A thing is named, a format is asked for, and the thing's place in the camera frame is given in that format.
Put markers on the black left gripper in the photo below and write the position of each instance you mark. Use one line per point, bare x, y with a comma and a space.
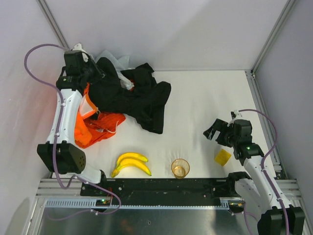
91, 72

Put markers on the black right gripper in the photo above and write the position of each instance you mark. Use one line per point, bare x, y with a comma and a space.
220, 134

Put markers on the black zip jacket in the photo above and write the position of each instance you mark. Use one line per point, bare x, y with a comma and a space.
145, 102

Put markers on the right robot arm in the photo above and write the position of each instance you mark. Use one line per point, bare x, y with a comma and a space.
275, 213

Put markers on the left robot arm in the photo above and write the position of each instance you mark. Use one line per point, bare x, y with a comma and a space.
59, 153

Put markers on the grey cloth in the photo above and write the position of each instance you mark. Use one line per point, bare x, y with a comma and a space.
120, 64

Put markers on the orange cloth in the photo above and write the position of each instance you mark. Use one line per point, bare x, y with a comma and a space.
92, 125

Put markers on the yellow cube block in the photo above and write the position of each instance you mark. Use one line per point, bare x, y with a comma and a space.
222, 157

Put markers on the amber plastic cup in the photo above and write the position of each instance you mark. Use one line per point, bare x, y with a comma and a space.
180, 168

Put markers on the upper yellow banana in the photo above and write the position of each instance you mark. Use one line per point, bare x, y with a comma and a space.
131, 155

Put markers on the yellow banana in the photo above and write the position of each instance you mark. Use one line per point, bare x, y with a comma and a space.
131, 155
132, 166

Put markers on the lower yellow banana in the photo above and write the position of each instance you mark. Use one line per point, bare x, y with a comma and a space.
132, 166

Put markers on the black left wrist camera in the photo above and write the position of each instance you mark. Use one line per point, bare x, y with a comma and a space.
74, 62

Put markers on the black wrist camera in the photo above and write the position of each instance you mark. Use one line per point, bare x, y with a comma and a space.
74, 62
243, 131

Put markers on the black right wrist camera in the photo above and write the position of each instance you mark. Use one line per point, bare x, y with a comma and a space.
243, 131

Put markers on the right aluminium frame rail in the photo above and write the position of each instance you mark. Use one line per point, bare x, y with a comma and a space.
266, 125

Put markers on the left aluminium frame post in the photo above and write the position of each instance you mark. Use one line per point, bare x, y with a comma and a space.
52, 22

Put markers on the aluminium frame post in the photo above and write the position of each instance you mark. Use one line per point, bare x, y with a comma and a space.
279, 24
52, 22

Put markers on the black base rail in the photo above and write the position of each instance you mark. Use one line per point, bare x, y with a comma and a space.
171, 191

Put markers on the grey slotted cable duct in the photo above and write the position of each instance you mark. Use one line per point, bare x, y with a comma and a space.
95, 203

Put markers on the right aluminium frame post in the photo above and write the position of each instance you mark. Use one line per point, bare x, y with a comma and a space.
279, 24

